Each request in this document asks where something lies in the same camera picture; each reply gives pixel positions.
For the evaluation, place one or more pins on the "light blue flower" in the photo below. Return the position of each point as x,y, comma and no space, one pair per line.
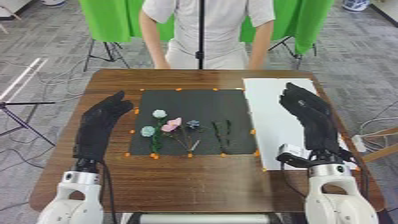
148,131

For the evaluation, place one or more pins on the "blue and white vase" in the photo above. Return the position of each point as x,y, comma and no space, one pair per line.
356,4

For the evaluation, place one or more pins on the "dark mat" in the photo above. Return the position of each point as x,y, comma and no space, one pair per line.
201,103

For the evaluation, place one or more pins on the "pink flower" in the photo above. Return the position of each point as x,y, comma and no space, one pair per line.
173,125

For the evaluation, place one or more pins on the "person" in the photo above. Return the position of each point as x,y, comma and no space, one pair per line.
223,30

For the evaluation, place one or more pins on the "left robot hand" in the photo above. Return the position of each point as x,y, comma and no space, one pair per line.
98,126

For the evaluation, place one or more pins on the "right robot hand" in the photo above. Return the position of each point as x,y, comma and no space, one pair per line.
311,116

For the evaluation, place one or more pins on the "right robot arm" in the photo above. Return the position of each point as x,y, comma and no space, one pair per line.
335,200

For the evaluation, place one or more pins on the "pale grey bar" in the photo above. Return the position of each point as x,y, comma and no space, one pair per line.
198,219

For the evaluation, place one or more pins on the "white sheet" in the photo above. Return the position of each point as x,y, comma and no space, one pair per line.
272,100

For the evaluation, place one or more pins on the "white flower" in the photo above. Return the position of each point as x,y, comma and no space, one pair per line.
159,114

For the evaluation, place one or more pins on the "dark blue flower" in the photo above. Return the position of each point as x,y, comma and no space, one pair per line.
192,124

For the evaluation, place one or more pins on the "black stand pole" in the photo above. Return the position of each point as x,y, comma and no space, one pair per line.
201,33

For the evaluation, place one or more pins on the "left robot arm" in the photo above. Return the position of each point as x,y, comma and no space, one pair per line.
73,196

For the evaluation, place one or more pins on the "black tripod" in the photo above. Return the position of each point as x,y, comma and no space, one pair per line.
20,121

